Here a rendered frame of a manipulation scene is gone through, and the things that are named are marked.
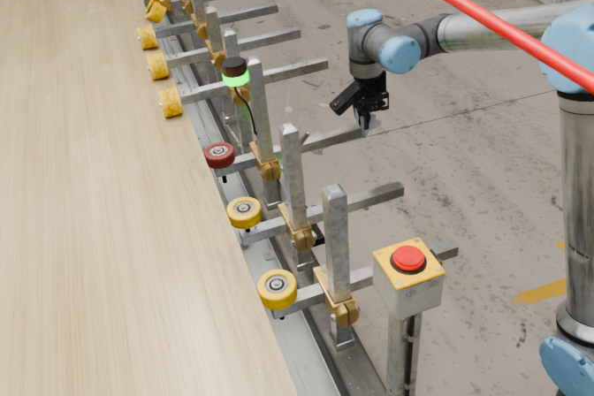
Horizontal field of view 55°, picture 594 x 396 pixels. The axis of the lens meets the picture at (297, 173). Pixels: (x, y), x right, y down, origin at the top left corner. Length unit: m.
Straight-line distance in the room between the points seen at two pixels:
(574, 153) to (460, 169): 1.92
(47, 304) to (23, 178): 0.48
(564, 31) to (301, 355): 0.89
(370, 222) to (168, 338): 1.60
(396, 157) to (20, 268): 2.02
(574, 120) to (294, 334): 0.81
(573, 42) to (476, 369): 1.43
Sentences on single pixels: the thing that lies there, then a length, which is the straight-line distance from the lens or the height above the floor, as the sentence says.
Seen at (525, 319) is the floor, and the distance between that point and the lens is 2.31.
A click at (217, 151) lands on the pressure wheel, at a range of 1.52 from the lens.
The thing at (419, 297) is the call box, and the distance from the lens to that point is 0.77.
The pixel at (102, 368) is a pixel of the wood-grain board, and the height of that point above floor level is 0.90.
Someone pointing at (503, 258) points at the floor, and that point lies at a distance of 2.49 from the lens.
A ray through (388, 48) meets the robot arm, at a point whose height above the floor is 1.17.
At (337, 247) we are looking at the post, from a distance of 1.06.
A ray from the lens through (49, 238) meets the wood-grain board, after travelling 1.43.
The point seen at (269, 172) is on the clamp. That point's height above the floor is 0.85.
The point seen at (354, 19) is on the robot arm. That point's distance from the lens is 1.46.
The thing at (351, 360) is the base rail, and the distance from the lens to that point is 1.29.
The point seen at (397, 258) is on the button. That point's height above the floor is 1.23.
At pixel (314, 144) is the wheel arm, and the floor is 0.85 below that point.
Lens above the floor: 1.78
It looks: 38 degrees down
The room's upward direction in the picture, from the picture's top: 6 degrees counter-clockwise
